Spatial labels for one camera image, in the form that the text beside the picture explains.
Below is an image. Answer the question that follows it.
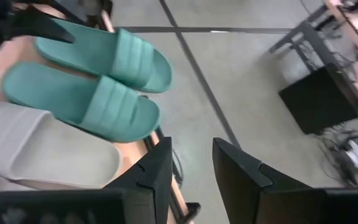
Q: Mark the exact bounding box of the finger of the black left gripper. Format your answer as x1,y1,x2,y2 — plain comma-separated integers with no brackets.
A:
9,11,76,44

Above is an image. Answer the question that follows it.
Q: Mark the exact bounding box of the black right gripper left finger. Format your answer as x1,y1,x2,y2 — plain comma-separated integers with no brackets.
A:
0,136,173,224

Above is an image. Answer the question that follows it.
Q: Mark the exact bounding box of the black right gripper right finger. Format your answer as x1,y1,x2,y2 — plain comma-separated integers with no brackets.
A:
212,137,358,224

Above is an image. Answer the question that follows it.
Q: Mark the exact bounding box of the grey rubber slide sandal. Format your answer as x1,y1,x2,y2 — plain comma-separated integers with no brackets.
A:
0,101,122,191

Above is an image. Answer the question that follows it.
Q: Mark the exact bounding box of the teal rubber slide sandal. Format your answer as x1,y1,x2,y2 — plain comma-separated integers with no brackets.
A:
1,61,162,144
35,17,173,94

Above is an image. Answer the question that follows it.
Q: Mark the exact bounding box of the black box on floor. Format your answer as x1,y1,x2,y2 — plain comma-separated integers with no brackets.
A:
278,65,358,136

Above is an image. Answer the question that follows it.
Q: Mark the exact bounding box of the desk with dark metal legs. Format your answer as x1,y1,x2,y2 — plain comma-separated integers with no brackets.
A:
268,0,358,105

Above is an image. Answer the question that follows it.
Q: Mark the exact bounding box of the tangle of floor cables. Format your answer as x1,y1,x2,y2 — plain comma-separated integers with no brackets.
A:
317,123,358,188

